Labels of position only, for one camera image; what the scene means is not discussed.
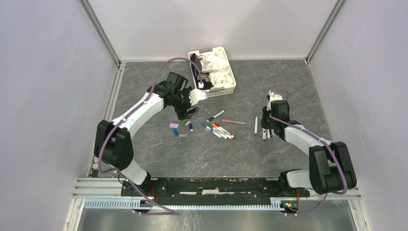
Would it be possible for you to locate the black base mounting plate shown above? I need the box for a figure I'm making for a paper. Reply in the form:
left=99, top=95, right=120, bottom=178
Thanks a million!
left=140, top=177, right=310, bottom=205

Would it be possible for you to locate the white marker blue cap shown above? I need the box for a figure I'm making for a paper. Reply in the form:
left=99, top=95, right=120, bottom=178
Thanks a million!
left=262, top=128, right=267, bottom=141

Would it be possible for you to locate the green white marker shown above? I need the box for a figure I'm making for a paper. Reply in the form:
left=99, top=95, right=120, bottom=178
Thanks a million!
left=254, top=116, right=258, bottom=135

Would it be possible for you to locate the pink pen cap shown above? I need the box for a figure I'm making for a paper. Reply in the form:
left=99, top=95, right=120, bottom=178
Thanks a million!
left=169, top=123, right=179, bottom=128

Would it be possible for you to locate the grey slotted cable duct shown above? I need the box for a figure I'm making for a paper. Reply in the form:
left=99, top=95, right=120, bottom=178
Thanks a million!
left=83, top=199, right=284, bottom=211

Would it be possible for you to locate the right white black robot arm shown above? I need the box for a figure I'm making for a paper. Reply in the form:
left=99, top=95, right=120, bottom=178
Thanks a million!
left=260, top=100, right=357, bottom=196

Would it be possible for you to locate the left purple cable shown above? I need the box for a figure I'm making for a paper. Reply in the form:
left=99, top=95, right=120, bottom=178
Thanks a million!
left=97, top=57, right=206, bottom=216

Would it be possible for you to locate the crumpled white cloth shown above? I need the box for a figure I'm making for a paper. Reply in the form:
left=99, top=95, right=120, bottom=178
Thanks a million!
left=197, top=51, right=235, bottom=88

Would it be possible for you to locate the white marker bundle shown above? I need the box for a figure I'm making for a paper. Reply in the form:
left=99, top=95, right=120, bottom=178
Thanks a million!
left=202, top=123, right=235, bottom=140

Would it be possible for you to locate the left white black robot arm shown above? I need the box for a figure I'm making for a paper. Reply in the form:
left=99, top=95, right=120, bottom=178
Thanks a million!
left=94, top=72, right=208, bottom=196

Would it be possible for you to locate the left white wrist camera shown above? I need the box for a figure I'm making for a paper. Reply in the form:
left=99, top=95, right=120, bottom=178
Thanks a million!
left=189, top=87, right=208, bottom=106

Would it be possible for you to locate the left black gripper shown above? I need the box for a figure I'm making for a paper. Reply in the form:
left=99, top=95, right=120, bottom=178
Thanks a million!
left=169, top=87, right=199, bottom=121

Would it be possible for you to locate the white plastic basket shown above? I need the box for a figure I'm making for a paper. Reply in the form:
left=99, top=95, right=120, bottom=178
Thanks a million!
left=188, top=47, right=237, bottom=98

